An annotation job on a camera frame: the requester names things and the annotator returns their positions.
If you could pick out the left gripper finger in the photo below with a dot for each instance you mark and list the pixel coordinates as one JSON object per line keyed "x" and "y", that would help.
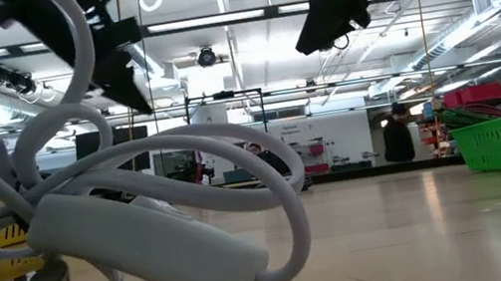
{"x": 120, "y": 80}

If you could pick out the black ceiling spotlight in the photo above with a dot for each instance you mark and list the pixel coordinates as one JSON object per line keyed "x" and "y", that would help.
{"x": 11, "y": 77}

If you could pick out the person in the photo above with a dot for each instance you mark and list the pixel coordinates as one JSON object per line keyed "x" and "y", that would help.
{"x": 396, "y": 137}
{"x": 274, "y": 159}

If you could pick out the black aluminium rig frame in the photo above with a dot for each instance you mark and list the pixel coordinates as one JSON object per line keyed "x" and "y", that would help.
{"x": 280, "y": 10}

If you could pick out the silver ventilation duct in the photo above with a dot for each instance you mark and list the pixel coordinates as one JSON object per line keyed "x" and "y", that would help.
{"x": 465, "y": 33}

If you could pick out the black monitor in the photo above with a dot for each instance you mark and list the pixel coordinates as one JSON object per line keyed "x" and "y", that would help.
{"x": 94, "y": 142}

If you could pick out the black overhead camera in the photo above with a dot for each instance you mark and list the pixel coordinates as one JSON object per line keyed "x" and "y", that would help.
{"x": 206, "y": 57}

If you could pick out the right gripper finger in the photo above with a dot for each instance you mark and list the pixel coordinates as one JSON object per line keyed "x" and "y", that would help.
{"x": 326, "y": 12}

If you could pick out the red storage bins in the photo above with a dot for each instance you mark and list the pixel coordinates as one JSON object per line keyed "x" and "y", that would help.
{"x": 475, "y": 94}

